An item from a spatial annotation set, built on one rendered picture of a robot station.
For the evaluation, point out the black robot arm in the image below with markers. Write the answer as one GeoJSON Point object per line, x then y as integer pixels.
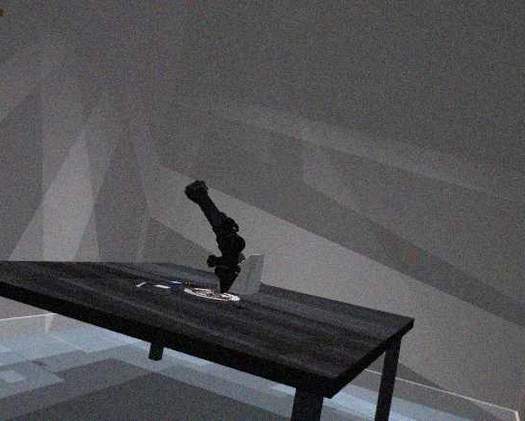
{"type": "Point", "coordinates": [226, 235]}

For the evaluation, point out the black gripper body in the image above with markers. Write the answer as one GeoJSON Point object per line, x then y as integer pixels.
{"type": "Point", "coordinates": [230, 263]}

